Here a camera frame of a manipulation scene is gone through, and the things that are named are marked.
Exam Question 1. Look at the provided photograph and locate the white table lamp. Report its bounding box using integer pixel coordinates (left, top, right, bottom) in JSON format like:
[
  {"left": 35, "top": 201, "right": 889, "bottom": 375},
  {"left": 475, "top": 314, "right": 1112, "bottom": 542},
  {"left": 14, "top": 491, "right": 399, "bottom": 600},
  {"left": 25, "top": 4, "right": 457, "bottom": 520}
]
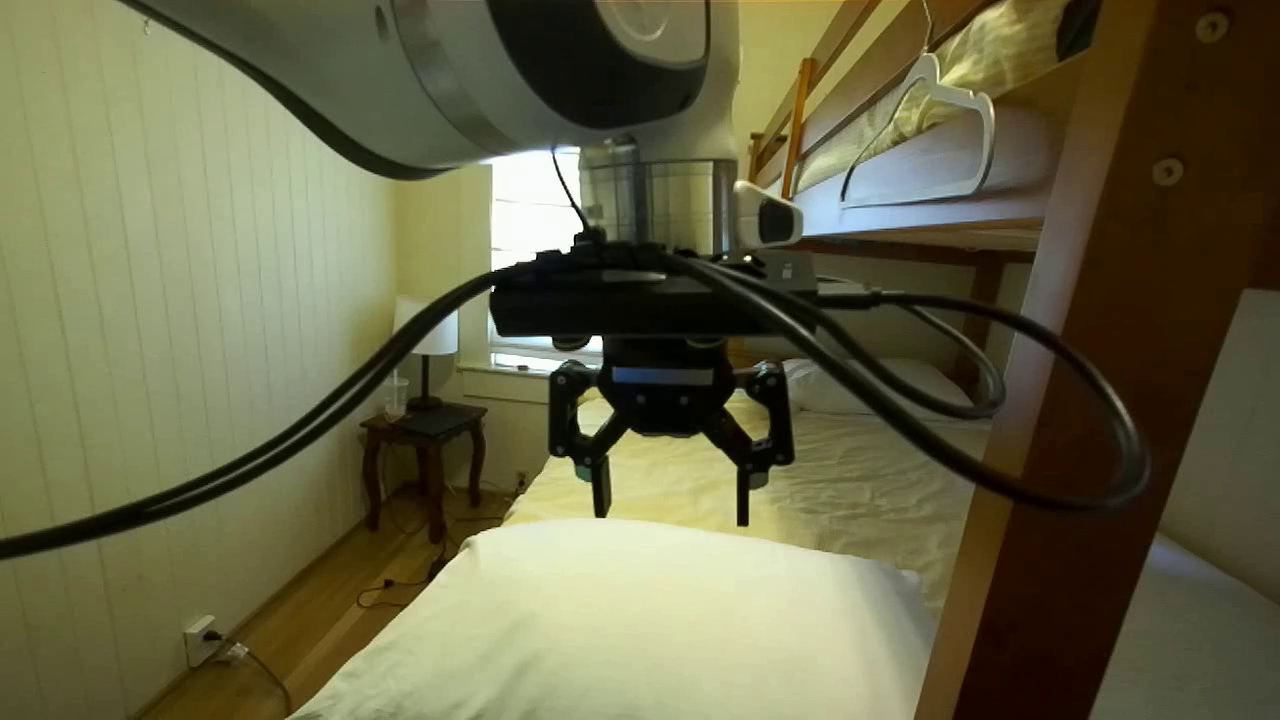
[{"left": 393, "top": 296, "right": 461, "bottom": 413}]

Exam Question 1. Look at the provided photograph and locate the yellow bed blanket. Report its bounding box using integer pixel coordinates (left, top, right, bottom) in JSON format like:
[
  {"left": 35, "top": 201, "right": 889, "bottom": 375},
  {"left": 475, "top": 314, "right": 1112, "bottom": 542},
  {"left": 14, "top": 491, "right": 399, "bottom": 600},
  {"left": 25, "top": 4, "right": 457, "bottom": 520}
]
[{"left": 504, "top": 400, "right": 991, "bottom": 616}]

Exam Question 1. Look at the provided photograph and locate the white wall outlet plug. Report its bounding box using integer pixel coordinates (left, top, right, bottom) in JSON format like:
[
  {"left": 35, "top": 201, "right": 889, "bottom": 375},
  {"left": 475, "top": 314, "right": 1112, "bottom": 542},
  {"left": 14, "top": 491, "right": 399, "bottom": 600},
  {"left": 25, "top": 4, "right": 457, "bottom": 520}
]
[{"left": 186, "top": 616, "right": 250, "bottom": 670}]

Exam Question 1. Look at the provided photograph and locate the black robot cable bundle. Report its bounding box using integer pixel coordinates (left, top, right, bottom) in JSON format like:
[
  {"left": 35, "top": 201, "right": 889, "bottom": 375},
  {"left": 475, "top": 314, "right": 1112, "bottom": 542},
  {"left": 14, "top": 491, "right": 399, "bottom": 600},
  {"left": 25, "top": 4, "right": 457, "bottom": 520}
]
[{"left": 0, "top": 144, "right": 1158, "bottom": 563}]

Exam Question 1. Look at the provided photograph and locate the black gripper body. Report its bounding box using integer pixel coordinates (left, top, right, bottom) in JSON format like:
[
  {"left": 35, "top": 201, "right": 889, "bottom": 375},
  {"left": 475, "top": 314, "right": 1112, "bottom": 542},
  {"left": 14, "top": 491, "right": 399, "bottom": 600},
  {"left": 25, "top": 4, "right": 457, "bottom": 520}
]
[{"left": 547, "top": 341, "right": 795, "bottom": 464}]

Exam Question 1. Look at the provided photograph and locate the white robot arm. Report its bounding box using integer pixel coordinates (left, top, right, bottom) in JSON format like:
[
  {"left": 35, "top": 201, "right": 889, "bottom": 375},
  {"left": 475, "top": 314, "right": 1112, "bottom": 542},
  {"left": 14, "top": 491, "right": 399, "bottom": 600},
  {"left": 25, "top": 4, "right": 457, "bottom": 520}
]
[{"left": 124, "top": 0, "right": 793, "bottom": 509}]

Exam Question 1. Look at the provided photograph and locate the wooden bunk bed frame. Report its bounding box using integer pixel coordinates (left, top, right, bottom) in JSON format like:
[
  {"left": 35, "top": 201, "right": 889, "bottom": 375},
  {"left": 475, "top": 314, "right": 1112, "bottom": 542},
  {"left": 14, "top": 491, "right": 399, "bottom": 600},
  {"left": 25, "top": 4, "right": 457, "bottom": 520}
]
[{"left": 743, "top": 0, "right": 1280, "bottom": 720}]

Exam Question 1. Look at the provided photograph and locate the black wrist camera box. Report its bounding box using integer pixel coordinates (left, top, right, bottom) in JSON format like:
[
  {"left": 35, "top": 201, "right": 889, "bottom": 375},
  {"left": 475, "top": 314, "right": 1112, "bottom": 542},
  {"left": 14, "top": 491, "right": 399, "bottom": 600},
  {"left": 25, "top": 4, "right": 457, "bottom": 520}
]
[{"left": 488, "top": 246, "right": 793, "bottom": 341}]

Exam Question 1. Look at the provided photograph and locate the upper bunk mattress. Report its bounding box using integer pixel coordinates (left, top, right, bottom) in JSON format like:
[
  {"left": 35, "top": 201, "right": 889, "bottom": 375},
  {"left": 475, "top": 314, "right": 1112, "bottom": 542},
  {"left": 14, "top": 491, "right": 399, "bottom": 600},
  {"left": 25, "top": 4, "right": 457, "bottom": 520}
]
[{"left": 799, "top": 106, "right": 1062, "bottom": 236}]

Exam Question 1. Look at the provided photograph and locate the dark wooden side table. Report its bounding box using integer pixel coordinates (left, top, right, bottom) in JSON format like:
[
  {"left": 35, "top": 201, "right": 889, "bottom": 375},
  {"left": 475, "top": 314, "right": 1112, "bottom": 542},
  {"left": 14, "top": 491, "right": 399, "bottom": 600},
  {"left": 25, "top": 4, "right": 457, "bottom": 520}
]
[{"left": 359, "top": 404, "right": 483, "bottom": 545}]

